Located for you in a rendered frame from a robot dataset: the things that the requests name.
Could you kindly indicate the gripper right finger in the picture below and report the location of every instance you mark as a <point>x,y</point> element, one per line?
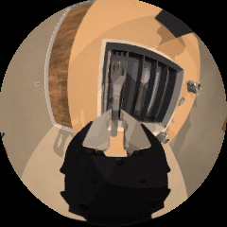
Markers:
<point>138,137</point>

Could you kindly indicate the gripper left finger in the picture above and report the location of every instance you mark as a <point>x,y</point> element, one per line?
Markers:
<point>94,136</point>

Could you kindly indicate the cream cutlery tray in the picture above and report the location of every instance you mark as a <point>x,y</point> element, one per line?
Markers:
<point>103,72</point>

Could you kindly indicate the grey mug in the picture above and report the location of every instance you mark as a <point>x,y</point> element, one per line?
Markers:
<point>163,137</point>
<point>193,87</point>

